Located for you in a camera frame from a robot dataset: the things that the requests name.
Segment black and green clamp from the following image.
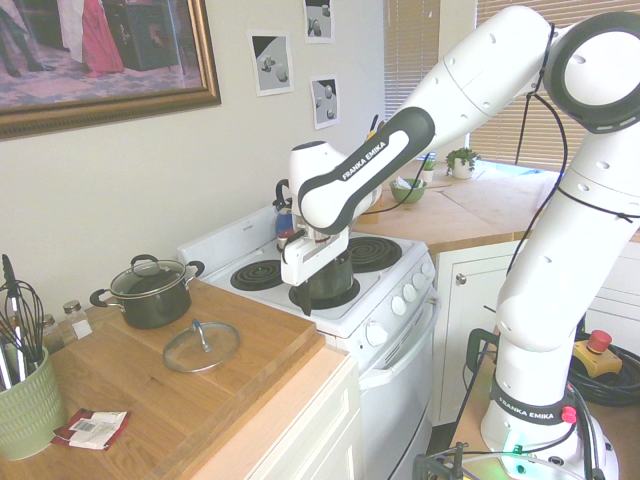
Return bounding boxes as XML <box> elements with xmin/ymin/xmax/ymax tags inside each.
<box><xmin>467</xmin><ymin>327</ymin><xmax>501</xmax><ymax>382</ymax></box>

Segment black wire whisk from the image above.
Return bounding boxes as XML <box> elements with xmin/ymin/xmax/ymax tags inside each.
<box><xmin>0</xmin><ymin>279</ymin><xmax>47</xmax><ymax>366</ymax></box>

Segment glass lid with metal handle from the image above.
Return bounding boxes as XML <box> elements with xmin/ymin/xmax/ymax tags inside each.
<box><xmin>162</xmin><ymin>319</ymin><xmax>241</xmax><ymax>374</ymax></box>

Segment yellow box red stop button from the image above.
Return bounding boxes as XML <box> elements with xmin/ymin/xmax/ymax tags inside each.
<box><xmin>572</xmin><ymin>329</ymin><xmax>614</xmax><ymax>377</ymax></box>

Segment coiled black cables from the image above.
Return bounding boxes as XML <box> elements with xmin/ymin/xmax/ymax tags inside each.
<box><xmin>569</xmin><ymin>344</ymin><xmax>640</xmax><ymax>407</ymax></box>

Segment red and white packet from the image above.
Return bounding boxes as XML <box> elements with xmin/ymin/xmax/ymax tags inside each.
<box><xmin>51</xmin><ymin>408</ymin><xmax>132</xmax><ymax>451</ymax></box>

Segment glass spice jar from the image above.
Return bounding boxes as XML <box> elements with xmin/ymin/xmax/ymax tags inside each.
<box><xmin>39</xmin><ymin>313</ymin><xmax>64</xmax><ymax>354</ymax></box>
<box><xmin>62</xmin><ymin>299</ymin><xmax>94</xmax><ymax>342</ymax></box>

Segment black silicone utensil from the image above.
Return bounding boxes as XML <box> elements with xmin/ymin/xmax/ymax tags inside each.
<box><xmin>1</xmin><ymin>253</ymin><xmax>20</xmax><ymax>304</ymax></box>

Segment wooden window blind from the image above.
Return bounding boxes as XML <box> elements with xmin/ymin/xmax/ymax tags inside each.
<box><xmin>383</xmin><ymin>0</ymin><xmax>441</xmax><ymax>126</ymax></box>
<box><xmin>469</xmin><ymin>0</ymin><xmax>640</xmax><ymax>176</ymax></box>

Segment white cabinet under cutting board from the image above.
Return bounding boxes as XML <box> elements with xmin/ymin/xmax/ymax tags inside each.
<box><xmin>194</xmin><ymin>349</ymin><xmax>364</xmax><ymax>480</ymax></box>

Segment green ribbed utensil holder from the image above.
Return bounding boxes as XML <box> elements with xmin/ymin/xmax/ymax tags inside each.
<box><xmin>0</xmin><ymin>344</ymin><xmax>69</xmax><ymax>461</ymax></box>

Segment black two-handled stock pot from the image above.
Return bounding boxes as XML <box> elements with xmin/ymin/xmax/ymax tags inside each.
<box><xmin>89</xmin><ymin>254</ymin><xmax>205</xmax><ymax>330</ymax></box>

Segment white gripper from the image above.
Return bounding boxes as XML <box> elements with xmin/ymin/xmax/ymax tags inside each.
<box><xmin>279</xmin><ymin>232</ymin><xmax>351</xmax><ymax>318</ymax></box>

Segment white electric stove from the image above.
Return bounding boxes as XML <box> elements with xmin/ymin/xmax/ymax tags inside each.
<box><xmin>177</xmin><ymin>204</ymin><xmax>441</xmax><ymax>480</ymax></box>

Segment paper print on wall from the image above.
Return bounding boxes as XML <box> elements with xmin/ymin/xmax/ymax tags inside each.
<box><xmin>303</xmin><ymin>0</ymin><xmax>335</xmax><ymax>45</ymax></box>
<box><xmin>248</xmin><ymin>29</ymin><xmax>295</xmax><ymax>97</ymax></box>
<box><xmin>309</xmin><ymin>74</ymin><xmax>341</xmax><ymax>131</ymax></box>

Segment glass lid with black handle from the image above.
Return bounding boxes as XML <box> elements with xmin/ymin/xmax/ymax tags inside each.
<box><xmin>109</xmin><ymin>254</ymin><xmax>187</xmax><ymax>297</ymax></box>

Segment white cabinet with knob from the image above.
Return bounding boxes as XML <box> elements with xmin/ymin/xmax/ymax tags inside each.
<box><xmin>429</xmin><ymin>239</ymin><xmax>640</xmax><ymax>427</ymax></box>

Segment potted plant in white pot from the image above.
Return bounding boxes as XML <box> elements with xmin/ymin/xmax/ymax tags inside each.
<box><xmin>444</xmin><ymin>147</ymin><xmax>481</xmax><ymax>180</ymax></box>

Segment blue kettle with black handle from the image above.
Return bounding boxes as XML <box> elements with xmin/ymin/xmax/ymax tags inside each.
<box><xmin>272</xmin><ymin>178</ymin><xmax>301</xmax><ymax>251</ymax></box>

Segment green ceramic bowl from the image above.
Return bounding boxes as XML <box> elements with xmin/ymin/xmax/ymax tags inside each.
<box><xmin>388</xmin><ymin>177</ymin><xmax>429</xmax><ymax>205</ymax></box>

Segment dark saucepan with steel handle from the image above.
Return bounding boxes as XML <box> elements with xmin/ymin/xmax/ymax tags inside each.
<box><xmin>305</xmin><ymin>251</ymin><xmax>357</xmax><ymax>301</ymax></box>

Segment large wooden cutting board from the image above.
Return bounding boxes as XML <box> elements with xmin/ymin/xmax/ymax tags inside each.
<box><xmin>47</xmin><ymin>278</ymin><xmax>319</xmax><ymax>479</ymax></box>

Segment gold framed painting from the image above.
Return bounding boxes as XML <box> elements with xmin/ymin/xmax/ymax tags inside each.
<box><xmin>0</xmin><ymin>0</ymin><xmax>223</xmax><ymax>141</ymax></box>

